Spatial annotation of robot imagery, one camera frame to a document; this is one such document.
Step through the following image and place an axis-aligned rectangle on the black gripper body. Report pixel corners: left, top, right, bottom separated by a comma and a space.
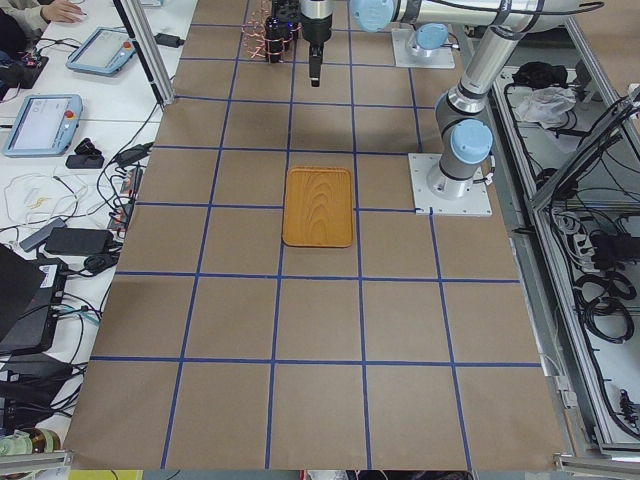
301, 17, 332, 56

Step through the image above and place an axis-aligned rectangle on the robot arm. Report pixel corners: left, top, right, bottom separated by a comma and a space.
351, 1, 605, 200
300, 0, 333, 88

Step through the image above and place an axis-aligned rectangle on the dark wine bottle left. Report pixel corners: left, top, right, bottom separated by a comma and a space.
264, 16, 294, 63

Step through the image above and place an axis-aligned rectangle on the wooden tray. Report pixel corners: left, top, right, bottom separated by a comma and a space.
282, 166, 354, 248

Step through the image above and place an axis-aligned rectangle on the person hand on desk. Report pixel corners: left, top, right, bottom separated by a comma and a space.
41, 0, 86, 23

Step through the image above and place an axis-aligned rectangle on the blue teach pendant far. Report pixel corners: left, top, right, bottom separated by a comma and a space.
66, 27, 135, 76

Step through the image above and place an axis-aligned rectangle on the blue teach pendant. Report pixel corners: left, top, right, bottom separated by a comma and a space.
66, 27, 135, 76
2, 94, 83, 158

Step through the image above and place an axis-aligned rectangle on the blue teach pendant near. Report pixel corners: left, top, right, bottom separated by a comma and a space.
2, 94, 83, 158

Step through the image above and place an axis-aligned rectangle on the black power adapter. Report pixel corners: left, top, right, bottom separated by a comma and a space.
44, 227, 113, 256

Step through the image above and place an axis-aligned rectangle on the black laptop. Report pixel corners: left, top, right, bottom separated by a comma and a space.
1, 246, 67, 355

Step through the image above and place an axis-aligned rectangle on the copper wire wine basket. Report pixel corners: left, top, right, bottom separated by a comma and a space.
242, 0, 301, 63

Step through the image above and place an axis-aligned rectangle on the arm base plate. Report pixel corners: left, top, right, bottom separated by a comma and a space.
391, 23, 455, 69
408, 153, 492, 217

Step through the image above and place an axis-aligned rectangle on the aluminium frame post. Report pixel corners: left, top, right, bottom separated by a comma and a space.
113, 0, 175, 107

